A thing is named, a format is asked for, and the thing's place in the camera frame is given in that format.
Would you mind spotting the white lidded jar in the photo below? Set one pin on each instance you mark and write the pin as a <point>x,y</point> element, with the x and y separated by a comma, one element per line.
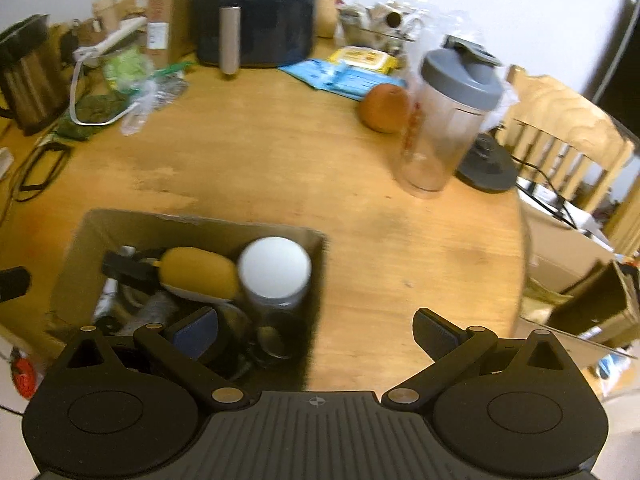
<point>274,270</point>

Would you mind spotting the clear shaker bottle grey lid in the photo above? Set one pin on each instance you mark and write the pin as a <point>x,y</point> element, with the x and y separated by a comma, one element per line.
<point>445,130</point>

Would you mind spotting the cardboard box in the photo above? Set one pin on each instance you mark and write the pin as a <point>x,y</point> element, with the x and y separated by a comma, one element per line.
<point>85,260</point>

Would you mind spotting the blue wipes packet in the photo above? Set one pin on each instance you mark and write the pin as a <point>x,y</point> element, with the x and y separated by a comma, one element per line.
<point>340,77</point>

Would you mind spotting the tall cardboard carton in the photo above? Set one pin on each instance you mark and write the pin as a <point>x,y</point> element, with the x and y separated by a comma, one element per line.
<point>167,10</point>

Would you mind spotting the cardboard boxes on floor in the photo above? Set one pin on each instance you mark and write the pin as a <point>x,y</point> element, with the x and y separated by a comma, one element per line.
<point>575,270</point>

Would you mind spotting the green printed plastic bag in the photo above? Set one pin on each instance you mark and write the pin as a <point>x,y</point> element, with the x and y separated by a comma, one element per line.
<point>127,67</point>

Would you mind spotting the dark green dried food bag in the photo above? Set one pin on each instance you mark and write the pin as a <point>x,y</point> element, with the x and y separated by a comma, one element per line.
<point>95,110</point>

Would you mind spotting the white power strip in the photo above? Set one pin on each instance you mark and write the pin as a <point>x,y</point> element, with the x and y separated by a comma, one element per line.
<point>112,40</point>

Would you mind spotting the beige oval case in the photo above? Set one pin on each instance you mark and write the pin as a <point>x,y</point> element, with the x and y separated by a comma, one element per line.
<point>200,272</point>

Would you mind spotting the glass bowl of clutter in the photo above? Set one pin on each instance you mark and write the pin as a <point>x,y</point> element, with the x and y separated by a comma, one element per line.
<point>380,25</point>

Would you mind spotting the wooden chair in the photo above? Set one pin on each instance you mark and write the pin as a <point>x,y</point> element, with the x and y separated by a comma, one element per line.
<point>565,110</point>

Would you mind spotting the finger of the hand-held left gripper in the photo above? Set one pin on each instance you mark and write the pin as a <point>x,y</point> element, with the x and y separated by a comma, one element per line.
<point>12,285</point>

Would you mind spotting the steel electric kettle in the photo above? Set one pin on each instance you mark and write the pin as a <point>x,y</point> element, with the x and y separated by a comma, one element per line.
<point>30,80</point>

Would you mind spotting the orange fruit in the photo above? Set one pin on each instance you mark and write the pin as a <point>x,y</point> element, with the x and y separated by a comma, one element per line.
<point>382,109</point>

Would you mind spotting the yellow wipes packet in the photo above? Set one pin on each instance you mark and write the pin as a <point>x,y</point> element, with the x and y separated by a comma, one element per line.
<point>365,59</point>

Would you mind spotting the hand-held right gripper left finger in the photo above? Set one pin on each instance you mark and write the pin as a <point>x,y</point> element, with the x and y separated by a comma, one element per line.
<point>197,334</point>

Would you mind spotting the clear plastic bag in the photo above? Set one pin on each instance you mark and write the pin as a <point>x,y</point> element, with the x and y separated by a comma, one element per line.
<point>150,95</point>

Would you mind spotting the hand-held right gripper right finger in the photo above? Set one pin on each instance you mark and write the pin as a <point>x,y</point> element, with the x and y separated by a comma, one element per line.
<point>435,332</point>

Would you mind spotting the black blender base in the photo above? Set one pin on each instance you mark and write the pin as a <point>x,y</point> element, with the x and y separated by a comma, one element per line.
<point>487,167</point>

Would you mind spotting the dark blue air fryer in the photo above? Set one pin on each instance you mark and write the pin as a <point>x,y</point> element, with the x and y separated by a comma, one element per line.
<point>270,10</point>

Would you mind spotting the brown paper cup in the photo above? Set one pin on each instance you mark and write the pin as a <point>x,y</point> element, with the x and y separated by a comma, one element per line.
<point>106,15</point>

